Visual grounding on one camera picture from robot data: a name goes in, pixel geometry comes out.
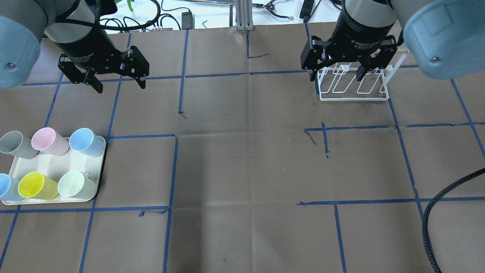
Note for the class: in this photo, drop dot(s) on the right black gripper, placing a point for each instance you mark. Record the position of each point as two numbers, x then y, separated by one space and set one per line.
360 35

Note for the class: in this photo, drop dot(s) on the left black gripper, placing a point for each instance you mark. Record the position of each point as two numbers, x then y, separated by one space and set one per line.
86 45

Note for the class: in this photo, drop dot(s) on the blue plastic cup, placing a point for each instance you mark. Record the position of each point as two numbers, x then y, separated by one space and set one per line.
9 188
85 141

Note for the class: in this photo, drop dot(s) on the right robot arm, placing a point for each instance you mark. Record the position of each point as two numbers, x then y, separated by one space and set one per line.
447 37

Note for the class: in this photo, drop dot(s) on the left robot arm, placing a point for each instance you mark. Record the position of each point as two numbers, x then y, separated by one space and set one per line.
74 27

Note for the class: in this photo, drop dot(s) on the pink plastic cup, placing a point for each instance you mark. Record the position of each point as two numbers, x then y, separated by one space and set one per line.
49 141

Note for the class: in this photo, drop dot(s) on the pale green plastic cup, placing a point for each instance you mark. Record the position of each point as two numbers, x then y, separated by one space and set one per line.
76 184

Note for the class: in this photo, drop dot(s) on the grey plastic cup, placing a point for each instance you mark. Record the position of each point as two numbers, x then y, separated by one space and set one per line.
16 144

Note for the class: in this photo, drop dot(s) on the yellow plastic cup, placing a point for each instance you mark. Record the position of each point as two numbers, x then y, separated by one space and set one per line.
36 185

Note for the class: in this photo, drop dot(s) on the black power adapter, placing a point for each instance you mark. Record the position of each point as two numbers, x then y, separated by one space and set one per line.
187 20

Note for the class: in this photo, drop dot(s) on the cream plastic tray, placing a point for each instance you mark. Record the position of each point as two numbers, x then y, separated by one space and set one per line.
55 167

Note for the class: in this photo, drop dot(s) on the white wire cup rack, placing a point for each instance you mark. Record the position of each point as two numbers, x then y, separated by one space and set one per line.
339 82

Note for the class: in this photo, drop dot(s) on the aluminium frame post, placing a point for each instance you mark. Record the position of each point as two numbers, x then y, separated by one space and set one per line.
244 18

